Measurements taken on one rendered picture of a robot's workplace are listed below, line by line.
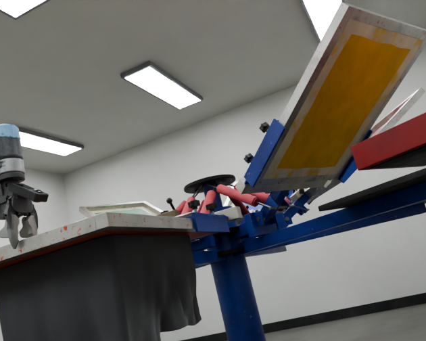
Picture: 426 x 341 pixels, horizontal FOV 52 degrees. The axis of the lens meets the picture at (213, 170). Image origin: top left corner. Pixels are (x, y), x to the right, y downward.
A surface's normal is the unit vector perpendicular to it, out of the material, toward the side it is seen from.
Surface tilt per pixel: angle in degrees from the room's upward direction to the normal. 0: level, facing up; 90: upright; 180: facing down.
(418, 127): 90
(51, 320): 92
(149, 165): 90
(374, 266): 90
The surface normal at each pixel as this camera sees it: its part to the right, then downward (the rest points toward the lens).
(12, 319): -0.44, -0.08
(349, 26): 0.50, 0.62
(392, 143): -0.79, 0.04
